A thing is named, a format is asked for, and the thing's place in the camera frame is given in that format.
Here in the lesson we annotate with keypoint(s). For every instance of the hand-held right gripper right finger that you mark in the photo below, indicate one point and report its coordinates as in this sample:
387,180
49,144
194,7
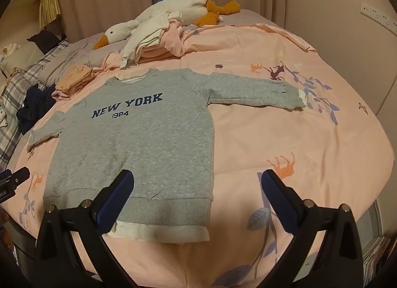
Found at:
279,201

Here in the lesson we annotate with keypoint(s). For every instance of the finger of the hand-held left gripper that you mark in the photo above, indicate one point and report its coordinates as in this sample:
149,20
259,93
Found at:
19,175

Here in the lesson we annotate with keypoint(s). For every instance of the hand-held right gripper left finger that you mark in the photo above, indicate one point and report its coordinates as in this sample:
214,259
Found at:
115,203

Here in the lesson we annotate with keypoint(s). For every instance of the grey printed sweatshirt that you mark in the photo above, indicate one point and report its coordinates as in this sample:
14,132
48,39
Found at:
139,139

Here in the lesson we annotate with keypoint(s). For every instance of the folded orange clothes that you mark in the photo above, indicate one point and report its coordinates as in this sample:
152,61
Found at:
74,78

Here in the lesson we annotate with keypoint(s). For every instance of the folded peach clothes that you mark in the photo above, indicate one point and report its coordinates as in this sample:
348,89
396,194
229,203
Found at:
155,52

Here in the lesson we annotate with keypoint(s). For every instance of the cream white clothes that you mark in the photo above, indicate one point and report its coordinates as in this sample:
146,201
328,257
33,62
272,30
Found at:
145,36

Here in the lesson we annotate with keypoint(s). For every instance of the pink printed duvet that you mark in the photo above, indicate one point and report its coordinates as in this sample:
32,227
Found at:
279,132

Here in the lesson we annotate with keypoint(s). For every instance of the dark navy cloth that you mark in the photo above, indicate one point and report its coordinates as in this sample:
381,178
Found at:
34,108

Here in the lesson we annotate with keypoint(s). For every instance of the plaid pillow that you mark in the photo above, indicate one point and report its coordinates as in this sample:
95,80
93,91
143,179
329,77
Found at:
29,72

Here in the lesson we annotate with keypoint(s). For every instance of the stack of books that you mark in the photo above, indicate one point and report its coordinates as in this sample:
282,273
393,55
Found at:
377,263

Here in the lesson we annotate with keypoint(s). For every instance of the black cloth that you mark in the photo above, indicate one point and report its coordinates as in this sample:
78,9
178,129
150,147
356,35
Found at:
46,41

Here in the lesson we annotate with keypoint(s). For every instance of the yellow fringed cloth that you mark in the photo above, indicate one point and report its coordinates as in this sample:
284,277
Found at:
49,7

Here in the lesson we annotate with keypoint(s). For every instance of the pink garment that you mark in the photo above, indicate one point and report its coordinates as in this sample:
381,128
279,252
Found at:
174,38

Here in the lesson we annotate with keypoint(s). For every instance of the white goose plush toy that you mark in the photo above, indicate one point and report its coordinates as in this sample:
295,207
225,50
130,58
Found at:
186,10

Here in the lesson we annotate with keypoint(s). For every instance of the white wall power strip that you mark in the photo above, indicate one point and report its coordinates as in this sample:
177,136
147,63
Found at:
380,16

